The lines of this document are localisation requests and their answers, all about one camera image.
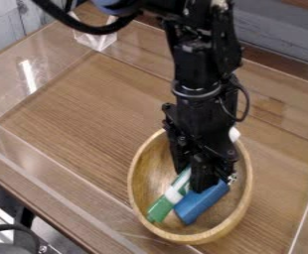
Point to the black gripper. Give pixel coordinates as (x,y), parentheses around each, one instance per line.
(197,124)

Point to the clear acrylic tray wall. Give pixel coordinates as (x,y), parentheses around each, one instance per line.
(86,213)

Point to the brown wooden bowl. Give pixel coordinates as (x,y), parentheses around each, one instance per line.
(150,175)

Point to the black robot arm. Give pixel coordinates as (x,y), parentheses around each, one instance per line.
(207,55)

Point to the blue rectangular block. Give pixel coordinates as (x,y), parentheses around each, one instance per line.
(196,203)

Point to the clear acrylic corner bracket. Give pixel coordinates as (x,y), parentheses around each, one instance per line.
(98,43)

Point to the green white marker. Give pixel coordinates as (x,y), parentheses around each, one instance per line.
(178,188)

